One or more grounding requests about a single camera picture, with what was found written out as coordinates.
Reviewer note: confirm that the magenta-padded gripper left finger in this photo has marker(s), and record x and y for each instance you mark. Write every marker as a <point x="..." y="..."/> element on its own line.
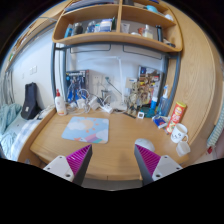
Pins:
<point x="76" y="161"/>

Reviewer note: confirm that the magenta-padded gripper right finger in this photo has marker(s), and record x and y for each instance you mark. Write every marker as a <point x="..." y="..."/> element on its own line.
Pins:
<point x="150" y="161"/>

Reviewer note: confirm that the pastel cloud print mouse pad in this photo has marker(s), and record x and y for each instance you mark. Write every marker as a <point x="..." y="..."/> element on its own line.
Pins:
<point x="86" y="130"/>

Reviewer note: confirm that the small clear cup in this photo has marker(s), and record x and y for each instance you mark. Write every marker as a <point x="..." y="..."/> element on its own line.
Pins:
<point x="183" y="149"/>

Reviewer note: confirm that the white mug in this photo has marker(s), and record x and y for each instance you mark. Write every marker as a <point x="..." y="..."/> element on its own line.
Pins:
<point x="178" y="134"/>

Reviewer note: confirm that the blue tissue packet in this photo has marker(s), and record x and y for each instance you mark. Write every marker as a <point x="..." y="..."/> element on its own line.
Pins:
<point x="160" y="121"/>

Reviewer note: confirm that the small white desk clock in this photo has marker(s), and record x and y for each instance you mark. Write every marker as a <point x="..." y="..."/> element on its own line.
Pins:
<point x="140" y="115"/>

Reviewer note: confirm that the teal round tin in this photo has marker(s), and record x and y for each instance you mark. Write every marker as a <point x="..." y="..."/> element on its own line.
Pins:
<point x="149" y="112"/>

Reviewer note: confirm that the red chip can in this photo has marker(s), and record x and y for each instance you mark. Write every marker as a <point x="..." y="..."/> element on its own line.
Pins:
<point x="176" y="116"/>

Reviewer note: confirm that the blue spray bottle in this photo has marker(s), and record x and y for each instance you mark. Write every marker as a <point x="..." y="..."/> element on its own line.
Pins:
<point x="163" y="105"/>

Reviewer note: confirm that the checked bedding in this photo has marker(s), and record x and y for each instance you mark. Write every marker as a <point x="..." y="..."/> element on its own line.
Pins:
<point x="23" y="136"/>

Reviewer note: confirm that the blue and white tube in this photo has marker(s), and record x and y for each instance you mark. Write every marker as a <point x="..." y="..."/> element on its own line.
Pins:
<point x="153" y="103"/>

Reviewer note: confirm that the white charger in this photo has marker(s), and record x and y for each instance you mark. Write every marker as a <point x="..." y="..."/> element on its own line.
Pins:
<point x="94" y="103"/>
<point x="81" y="103"/>

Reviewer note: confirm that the white bottle with red cap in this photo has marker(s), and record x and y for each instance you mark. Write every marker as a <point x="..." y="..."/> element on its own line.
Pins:
<point x="60" y="105"/>

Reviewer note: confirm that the white power strip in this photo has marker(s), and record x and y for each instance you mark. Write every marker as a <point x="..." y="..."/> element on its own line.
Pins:
<point x="106" y="108"/>

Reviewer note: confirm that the brown tree figure toy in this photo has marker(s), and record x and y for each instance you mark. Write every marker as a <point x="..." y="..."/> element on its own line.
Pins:
<point x="135" y="98"/>

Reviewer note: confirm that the glass jar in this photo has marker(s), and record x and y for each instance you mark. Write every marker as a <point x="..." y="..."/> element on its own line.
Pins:
<point x="105" y="96"/>

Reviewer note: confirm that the blue robot model kit box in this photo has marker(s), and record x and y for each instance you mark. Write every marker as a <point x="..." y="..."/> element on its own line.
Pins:
<point x="76" y="83"/>

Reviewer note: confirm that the teal blanket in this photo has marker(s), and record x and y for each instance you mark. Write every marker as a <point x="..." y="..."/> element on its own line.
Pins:
<point x="8" y="116"/>

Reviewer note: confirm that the colourful comic poster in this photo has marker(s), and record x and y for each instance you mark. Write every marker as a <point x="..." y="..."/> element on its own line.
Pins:
<point x="150" y="78"/>

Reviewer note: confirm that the white desk lamp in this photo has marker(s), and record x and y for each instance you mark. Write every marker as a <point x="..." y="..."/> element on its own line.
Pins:
<point x="119" y="80"/>

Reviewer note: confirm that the wooden shelf unit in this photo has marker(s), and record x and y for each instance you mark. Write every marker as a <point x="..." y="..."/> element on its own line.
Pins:
<point x="116" y="38"/>

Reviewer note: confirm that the white wall socket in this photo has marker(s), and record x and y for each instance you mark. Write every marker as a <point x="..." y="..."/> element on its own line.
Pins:
<point x="97" y="79"/>

